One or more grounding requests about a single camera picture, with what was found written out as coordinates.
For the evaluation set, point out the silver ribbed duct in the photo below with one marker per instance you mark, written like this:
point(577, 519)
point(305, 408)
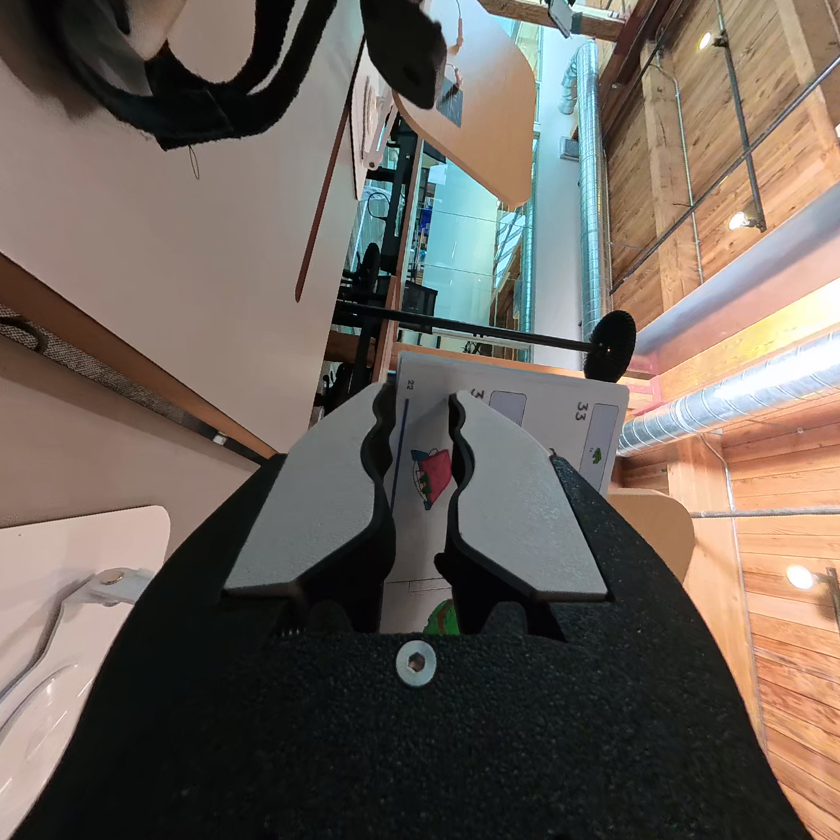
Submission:
point(735, 394)
point(594, 197)

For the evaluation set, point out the wall spotlight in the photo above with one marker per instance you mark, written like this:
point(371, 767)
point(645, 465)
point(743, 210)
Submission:
point(741, 221)
point(707, 39)
point(800, 577)

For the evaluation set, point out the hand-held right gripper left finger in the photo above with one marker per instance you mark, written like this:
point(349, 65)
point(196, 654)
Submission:
point(315, 499)

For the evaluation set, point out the large grey pipe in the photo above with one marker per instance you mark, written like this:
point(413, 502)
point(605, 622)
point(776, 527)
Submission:
point(754, 282)

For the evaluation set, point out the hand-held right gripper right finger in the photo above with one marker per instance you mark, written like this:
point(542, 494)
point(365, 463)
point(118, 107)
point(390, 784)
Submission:
point(525, 518)

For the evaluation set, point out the black pole with round disc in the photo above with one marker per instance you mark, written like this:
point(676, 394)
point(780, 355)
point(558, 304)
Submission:
point(613, 344)

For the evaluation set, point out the lego instruction booklet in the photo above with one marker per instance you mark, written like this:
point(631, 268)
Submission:
point(558, 420)

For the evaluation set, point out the white stand base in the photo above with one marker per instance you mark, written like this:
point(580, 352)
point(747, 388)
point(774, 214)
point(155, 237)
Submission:
point(65, 558)

